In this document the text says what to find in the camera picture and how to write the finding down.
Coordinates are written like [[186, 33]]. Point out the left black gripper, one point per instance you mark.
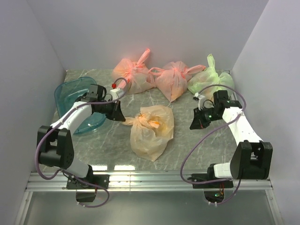
[[116, 114]]

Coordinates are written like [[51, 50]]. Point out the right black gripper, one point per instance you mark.
[[198, 123]]

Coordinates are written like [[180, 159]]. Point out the orange printed plastic bag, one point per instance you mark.
[[151, 130]]

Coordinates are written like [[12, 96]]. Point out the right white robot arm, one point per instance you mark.
[[252, 157]]

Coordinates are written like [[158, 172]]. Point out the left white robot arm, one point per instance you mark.
[[54, 143]]

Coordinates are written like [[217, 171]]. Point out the left pink tied bag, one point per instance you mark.
[[136, 73]]

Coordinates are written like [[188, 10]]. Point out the pink tied bag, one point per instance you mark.
[[172, 79], [136, 73]]

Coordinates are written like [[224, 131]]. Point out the green tied bag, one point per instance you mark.
[[208, 77]]

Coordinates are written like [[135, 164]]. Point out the middle pink tied bag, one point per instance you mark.
[[172, 79]]

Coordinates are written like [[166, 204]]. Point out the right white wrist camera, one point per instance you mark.
[[201, 99]]

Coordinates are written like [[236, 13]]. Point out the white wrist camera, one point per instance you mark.
[[201, 99], [116, 93]]

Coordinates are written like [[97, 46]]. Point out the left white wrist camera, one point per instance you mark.
[[116, 93]]

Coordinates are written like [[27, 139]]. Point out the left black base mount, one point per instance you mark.
[[88, 188]]

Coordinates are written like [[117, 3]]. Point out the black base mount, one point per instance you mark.
[[88, 188], [214, 188]]

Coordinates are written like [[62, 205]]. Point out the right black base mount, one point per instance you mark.
[[214, 188]]

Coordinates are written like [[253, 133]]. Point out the aluminium rail frame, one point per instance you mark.
[[142, 192]]

